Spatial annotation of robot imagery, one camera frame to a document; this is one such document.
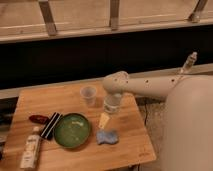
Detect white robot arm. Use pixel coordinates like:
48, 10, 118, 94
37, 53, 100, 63
102, 71, 213, 171

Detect white squeeze bottle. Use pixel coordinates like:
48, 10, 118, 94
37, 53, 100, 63
20, 126, 41, 169

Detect black rectangular bar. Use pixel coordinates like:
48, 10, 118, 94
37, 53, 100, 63
40, 112, 62, 140

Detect blue sponge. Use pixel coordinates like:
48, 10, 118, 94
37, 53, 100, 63
96, 130, 119, 145

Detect clear bottle in background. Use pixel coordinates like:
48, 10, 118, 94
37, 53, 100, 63
180, 52, 197, 75

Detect clear plastic cup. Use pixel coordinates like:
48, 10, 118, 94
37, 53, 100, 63
80, 86, 97, 106

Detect green round plate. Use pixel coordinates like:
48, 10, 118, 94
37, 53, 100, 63
53, 113, 91, 149

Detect red small object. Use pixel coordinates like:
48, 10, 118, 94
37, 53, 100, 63
29, 115, 49, 124

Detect translucent cylindrical gripper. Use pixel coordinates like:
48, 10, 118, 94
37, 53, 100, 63
99, 93, 123, 129

